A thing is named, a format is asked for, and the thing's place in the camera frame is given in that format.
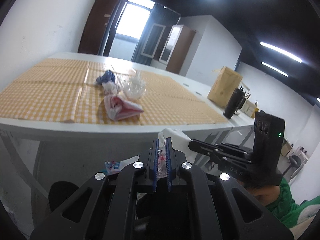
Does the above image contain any clear crumpled plastic bag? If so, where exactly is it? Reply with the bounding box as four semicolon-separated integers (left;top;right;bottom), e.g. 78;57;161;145
117;70;146;101

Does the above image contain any person's right hand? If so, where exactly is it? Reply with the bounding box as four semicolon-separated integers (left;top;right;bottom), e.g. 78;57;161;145
246;185;280;206

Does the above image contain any crumpled blue plastic bag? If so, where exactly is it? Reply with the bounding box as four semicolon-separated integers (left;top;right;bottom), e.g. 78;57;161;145
96;70;116;85

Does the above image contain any yellow checkered tablecloth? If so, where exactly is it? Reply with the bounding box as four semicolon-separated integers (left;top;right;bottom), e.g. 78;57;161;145
1;58;226;126

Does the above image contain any white framed glass cabinet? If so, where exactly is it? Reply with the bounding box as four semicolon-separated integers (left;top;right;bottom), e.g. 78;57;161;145
140;23;196;74

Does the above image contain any white table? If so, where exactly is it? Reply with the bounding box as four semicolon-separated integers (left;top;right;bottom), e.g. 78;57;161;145
1;52;254;196

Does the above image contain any white tissue paper napkin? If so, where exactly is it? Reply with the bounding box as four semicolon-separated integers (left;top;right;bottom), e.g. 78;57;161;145
158;128;197;164

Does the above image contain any white knotted printed bag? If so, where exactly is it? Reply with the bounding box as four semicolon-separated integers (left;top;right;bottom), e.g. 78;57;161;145
102;81;122;95

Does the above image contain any black cylinder pen holder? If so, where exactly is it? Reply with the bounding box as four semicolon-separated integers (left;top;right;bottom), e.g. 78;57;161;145
223;86;246;119

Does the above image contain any brown wooden cabinet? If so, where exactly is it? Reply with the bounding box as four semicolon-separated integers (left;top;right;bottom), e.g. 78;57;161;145
78;0;120;55

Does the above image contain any colourful printed snack wrapper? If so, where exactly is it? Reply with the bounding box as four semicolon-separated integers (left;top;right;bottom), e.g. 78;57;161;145
103;133;171;178

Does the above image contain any green sleeve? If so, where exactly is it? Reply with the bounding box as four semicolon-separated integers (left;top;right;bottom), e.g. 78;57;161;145
266;178;320;229

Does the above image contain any black office chair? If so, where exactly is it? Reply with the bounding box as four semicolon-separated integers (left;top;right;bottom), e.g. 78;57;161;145
282;155;302;176

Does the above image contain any pink white paper bag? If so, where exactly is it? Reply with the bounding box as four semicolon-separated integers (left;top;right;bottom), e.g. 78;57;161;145
104;95;144;121

